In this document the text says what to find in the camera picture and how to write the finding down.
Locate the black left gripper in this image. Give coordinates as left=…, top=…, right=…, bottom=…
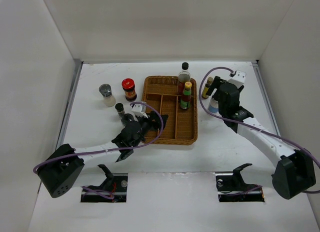
left=131, top=111, right=168, bottom=147

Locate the silver lid white pepper jar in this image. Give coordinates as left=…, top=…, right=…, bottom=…
left=207, top=96, right=219, bottom=115

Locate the green label chili sauce bottle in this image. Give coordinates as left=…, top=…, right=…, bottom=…
left=180, top=81, right=192, bottom=110

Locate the tall dark soy sauce bottle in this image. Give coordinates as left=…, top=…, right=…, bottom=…
left=177, top=62, right=191, bottom=95

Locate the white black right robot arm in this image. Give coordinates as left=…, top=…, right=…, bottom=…
left=207, top=76, right=316, bottom=199

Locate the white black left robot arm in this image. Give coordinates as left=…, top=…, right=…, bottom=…
left=36, top=111, right=169, bottom=198

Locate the yellow label sesame oil bottle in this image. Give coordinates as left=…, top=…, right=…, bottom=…
left=201, top=77, right=214, bottom=99

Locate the clear glass shaker jar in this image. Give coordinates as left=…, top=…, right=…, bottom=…
left=121, top=113, right=135, bottom=127

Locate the brown wicker divided basket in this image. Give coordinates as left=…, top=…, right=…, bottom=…
left=140, top=75, right=199, bottom=145

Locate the small black pepper grinder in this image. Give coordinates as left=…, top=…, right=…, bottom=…
left=115, top=103, right=125, bottom=118

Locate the red lid chili sauce jar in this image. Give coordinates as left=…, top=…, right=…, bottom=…
left=121, top=78, right=137, bottom=101

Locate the clear salt grinder black top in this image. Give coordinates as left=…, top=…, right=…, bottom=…
left=98, top=84, right=116, bottom=107

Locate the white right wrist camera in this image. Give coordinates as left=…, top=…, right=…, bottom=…
left=228, top=70, right=247, bottom=88

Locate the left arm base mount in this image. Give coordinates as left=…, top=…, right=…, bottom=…
left=80, top=164, right=129, bottom=203

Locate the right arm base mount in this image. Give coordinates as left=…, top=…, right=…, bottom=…
left=215, top=163, right=265, bottom=202

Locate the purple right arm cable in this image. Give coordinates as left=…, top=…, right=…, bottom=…
left=198, top=66, right=320, bottom=194

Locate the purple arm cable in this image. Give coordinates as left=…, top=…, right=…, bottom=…
left=32, top=101, right=164, bottom=200
left=198, top=66, right=320, bottom=194

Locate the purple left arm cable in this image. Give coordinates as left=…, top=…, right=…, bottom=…
left=32, top=101, right=164, bottom=200

